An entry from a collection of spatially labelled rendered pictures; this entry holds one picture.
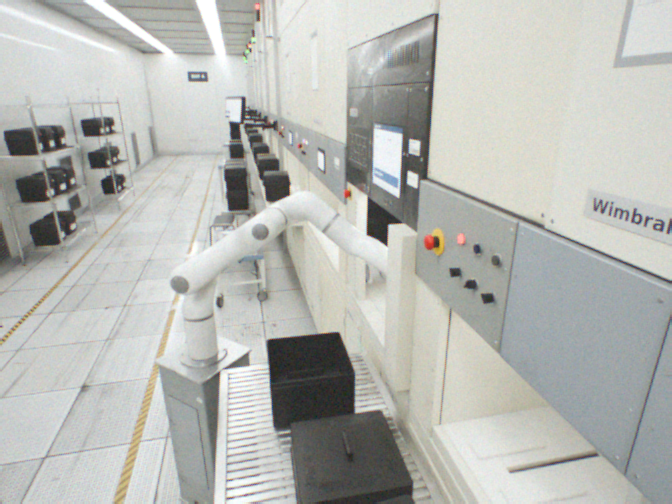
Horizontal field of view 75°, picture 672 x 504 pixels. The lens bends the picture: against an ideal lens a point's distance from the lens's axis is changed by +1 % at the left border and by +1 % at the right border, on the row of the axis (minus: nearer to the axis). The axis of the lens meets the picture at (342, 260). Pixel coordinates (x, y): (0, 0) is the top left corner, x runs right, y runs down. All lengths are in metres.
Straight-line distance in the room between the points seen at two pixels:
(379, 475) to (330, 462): 0.13
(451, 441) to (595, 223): 0.81
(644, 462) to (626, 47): 0.52
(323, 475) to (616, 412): 0.75
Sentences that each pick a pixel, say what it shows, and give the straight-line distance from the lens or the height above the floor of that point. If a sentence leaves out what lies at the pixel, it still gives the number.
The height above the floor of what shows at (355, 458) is 0.86.
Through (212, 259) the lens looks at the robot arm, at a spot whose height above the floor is 1.21.
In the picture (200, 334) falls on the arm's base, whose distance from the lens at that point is 1.82.
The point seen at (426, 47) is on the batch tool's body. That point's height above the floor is 1.88.
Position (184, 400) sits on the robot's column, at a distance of 1.94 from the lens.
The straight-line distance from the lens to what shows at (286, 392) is 1.44.
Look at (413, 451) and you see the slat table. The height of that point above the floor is 0.76.
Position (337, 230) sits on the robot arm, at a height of 1.34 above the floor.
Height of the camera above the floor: 1.77
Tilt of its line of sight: 21 degrees down
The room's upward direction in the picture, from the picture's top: straight up
